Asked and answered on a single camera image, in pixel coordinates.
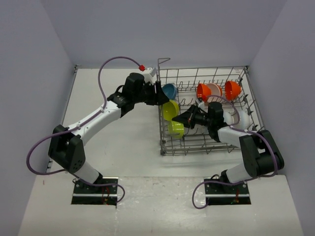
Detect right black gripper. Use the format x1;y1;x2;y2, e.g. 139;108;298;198
173;105;213;130

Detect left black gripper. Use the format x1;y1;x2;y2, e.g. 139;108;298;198
133;81;168;105

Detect blue bowl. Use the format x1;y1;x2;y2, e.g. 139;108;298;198
162;84;178;100

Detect lime green bowl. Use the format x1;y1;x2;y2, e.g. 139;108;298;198
162;100;179;121

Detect white square bowl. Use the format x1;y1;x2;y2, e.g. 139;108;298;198
168;121;185;139

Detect white round bowl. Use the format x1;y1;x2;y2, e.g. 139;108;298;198
235;110;252;130
207;83;222;102
223;111;239;125

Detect white bowl orange outside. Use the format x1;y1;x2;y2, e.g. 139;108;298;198
224;81;241;101

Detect grey wire dish rack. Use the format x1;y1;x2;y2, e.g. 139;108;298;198
157;58;264;155

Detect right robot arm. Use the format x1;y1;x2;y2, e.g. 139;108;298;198
172;102;284;193

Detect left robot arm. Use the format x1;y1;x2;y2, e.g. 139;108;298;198
48;73;169;193

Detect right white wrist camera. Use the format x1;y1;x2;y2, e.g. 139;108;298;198
194;98;205;109

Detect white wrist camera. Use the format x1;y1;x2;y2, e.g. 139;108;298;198
142;67;157;84
194;98;205;109

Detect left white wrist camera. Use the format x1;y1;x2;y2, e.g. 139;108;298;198
142;67;157;84

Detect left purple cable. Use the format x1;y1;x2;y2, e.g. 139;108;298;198
26;57;146;203

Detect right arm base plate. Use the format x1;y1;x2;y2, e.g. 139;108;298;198
204;183;251;206

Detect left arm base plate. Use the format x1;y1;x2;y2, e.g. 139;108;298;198
71;177;119;206

